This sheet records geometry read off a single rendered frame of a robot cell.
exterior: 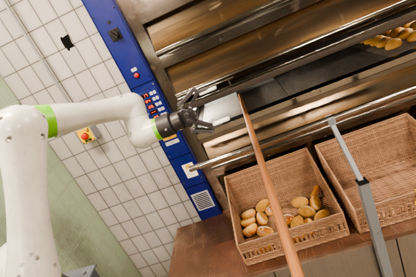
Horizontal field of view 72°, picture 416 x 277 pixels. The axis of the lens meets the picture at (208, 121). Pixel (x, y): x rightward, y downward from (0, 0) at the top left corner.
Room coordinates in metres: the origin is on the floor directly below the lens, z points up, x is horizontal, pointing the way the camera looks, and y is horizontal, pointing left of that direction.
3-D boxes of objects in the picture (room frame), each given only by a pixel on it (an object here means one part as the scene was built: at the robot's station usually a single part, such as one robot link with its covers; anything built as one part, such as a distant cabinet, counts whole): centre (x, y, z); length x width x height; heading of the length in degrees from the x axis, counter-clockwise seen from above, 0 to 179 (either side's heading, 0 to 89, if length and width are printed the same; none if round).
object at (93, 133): (1.73, 0.70, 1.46); 0.10 x 0.07 x 0.10; 79
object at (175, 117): (1.08, 0.08, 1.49); 0.09 x 0.07 x 0.08; 80
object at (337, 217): (1.33, -0.17, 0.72); 0.56 x 0.49 x 0.28; 80
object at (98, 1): (2.60, 0.08, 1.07); 1.93 x 0.16 x 2.15; 169
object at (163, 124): (1.10, 0.15, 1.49); 0.12 x 0.06 x 0.09; 170
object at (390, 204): (1.22, -0.76, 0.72); 0.56 x 0.49 x 0.28; 80
